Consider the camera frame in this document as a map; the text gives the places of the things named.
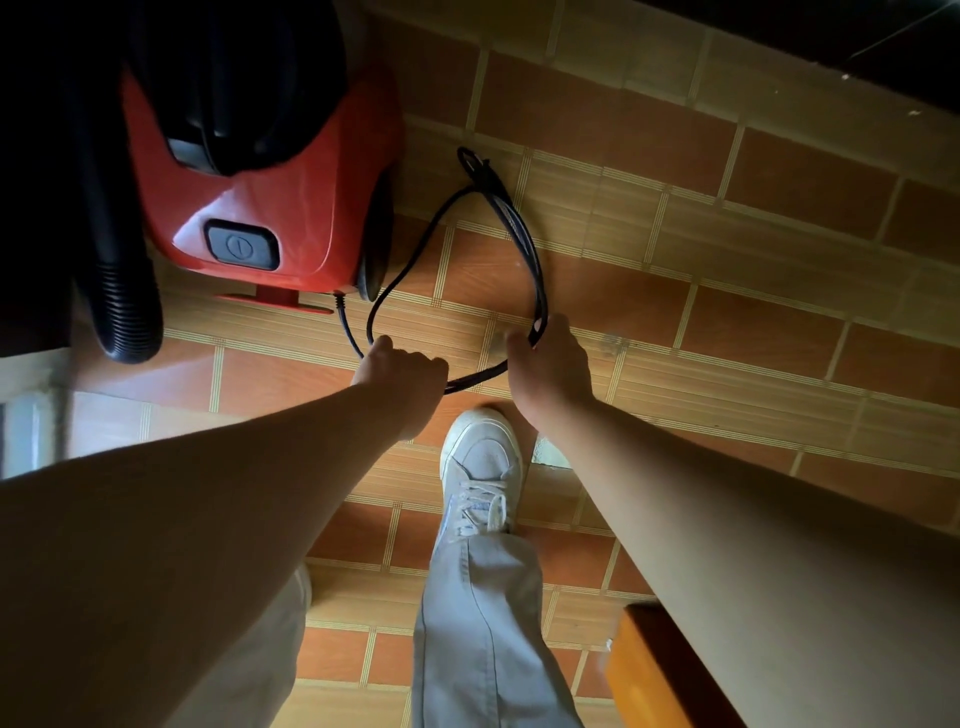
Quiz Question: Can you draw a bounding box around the person's right hand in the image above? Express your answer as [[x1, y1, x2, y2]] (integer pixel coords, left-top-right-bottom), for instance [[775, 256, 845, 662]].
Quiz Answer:
[[504, 313, 595, 429]]

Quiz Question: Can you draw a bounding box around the person's left hand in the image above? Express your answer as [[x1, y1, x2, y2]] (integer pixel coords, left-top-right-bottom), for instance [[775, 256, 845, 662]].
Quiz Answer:
[[351, 335, 450, 444]]

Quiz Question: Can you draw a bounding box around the black power cord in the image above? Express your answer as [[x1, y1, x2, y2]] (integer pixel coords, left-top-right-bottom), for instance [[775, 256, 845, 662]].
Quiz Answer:
[[333, 146, 550, 396]]

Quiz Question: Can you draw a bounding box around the person's left forearm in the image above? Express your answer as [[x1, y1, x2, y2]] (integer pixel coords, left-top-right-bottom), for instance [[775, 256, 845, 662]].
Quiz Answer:
[[0, 382, 421, 728]]

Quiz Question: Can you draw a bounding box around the person's right forearm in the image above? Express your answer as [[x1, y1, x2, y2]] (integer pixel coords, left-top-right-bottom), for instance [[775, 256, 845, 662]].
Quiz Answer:
[[525, 397, 960, 728]]

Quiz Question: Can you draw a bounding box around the white sneaker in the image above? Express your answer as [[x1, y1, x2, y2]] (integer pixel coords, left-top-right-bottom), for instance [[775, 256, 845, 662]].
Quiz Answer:
[[438, 407, 525, 543]]

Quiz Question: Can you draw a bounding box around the red canister vacuum cleaner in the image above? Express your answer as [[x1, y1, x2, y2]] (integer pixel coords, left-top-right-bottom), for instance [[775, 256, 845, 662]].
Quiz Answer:
[[120, 0, 406, 315]]

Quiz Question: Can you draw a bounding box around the orange wooden furniture edge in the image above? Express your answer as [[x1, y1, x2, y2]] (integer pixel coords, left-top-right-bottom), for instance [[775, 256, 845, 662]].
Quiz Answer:
[[604, 602, 744, 728]]

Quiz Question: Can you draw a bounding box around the black corrugated vacuum hose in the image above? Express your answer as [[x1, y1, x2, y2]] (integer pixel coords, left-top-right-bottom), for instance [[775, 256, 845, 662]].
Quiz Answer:
[[63, 45, 165, 366]]

